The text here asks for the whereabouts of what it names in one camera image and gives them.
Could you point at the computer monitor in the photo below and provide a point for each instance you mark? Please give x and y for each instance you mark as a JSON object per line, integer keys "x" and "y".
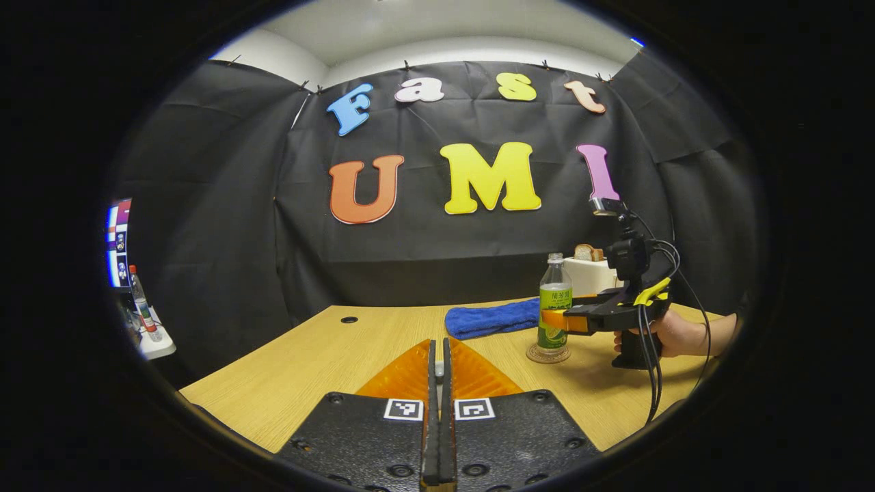
{"x": 118, "y": 239}

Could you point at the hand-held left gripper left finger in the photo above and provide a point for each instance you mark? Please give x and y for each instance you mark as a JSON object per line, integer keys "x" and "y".
{"x": 369, "y": 437}

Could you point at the toasted bread slice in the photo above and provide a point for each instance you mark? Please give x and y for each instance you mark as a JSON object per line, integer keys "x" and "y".
{"x": 588, "y": 253}

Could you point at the red cap plastic bottle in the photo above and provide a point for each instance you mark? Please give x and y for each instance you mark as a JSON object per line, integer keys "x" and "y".
{"x": 142, "y": 307}

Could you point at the white side table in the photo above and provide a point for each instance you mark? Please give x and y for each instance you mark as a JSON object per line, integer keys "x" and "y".
{"x": 157, "y": 345}

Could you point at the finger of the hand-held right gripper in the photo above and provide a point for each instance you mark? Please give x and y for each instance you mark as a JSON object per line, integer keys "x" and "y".
{"x": 581, "y": 320}

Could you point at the blue towel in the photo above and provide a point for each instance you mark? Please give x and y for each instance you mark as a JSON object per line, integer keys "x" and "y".
{"x": 492, "y": 319}

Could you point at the white toaster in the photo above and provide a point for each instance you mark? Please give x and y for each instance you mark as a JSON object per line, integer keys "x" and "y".
{"x": 588, "y": 277}

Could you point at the clear green label water bottle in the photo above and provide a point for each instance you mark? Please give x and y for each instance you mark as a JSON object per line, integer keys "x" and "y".
{"x": 555, "y": 290}

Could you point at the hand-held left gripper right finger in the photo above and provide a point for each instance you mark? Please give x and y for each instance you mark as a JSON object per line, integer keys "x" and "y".
{"x": 506, "y": 437}

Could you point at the black backdrop cloth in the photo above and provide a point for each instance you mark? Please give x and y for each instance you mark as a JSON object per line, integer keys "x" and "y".
{"x": 205, "y": 205}

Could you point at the round brown coaster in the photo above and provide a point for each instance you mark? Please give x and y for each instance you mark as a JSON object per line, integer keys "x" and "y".
{"x": 547, "y": 357}

